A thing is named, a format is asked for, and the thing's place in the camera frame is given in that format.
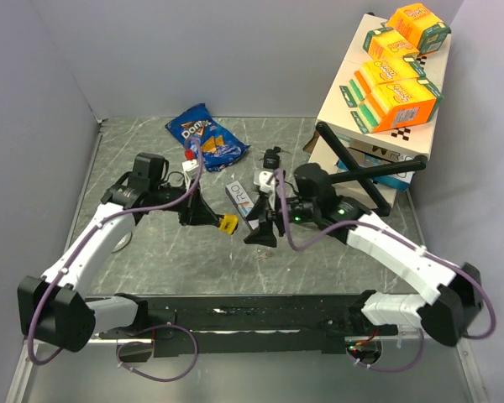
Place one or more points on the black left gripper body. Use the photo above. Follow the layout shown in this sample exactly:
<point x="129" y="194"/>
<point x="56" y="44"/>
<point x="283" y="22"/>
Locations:
<point x="185" y="208"/>

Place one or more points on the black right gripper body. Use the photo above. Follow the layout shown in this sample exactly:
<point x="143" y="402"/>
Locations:
<point x="274" y="212"/>

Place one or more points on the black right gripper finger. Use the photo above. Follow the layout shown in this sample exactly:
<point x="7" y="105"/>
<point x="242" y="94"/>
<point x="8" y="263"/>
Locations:
<point x="263" y="235"/>
<point x="259" y="211"/>

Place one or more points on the yellow padlock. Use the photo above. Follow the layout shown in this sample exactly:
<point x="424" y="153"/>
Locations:
<point x="228" y="223"/>

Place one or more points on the black padlock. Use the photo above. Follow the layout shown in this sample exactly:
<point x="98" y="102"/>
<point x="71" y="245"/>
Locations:
<point x="271" y="158"/>

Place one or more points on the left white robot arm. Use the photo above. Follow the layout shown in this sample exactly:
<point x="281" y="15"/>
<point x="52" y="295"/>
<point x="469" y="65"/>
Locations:
<point x="53" y="307"/>

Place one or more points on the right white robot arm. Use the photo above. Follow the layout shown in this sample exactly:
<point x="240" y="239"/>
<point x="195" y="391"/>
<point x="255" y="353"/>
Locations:
<point x="446" y="299"/>

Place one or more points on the purple white toothpaste box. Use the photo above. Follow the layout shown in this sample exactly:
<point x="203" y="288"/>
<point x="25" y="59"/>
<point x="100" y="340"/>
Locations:
<point x="242" y="202"/>

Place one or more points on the blue Doritos chip bag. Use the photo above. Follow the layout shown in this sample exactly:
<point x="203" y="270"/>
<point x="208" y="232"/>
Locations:
<point x="220" y="148"/>

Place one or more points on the white mesh scrubbing pad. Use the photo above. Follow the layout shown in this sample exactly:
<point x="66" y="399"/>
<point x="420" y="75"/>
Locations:
<point x="123" y="242"/>

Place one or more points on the blue box under shelf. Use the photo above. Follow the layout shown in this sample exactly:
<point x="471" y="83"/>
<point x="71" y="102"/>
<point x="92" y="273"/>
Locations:
<point x="394" y="175"/>

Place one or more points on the orange sponge pack front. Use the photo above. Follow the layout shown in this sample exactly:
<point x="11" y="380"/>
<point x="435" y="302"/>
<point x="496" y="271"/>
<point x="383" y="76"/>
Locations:
<point x="398" y="104"/>

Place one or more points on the orange sponge pack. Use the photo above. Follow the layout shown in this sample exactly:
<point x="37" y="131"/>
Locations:
<point x="420" y="27"/>
<point x="398" y="104"/>
<point x="384" y="43"/>

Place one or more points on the orange sponge pack top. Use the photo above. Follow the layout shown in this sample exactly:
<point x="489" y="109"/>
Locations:
<point x="420" y="27"/>

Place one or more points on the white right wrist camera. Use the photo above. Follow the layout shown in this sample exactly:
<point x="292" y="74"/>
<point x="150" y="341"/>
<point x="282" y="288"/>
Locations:
<point x="265" y="182"/>

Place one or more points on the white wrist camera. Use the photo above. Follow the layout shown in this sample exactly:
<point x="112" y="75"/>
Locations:
<point x="265" y="182"/>
<point x="190" y="167"/>

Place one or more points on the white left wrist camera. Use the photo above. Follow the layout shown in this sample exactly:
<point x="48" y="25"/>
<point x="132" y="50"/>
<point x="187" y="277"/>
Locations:
<point x="190" y="167"/>

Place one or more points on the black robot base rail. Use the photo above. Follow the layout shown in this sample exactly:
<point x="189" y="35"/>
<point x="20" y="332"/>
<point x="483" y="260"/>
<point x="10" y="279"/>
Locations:
<point x="251" y="324"/>

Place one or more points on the white shelf with black frame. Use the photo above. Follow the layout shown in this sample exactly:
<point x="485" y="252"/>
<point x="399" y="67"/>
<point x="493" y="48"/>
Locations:
<point x="337" y="136"/>

